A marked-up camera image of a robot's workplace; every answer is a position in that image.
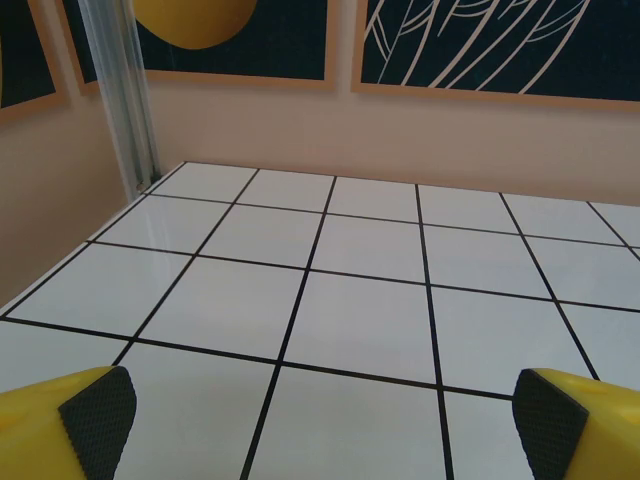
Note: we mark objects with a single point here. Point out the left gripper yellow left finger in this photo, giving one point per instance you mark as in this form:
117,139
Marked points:
45,430

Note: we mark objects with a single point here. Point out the aluminium corner post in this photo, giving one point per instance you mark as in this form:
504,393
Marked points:
120,100

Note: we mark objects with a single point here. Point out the wall panel with leaf drawing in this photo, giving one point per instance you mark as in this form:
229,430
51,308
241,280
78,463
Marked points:
575,50

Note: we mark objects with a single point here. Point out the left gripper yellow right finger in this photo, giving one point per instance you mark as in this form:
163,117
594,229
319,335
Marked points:
590,430

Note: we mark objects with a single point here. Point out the wall panel with golden oval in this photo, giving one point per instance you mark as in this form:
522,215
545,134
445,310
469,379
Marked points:
280,40

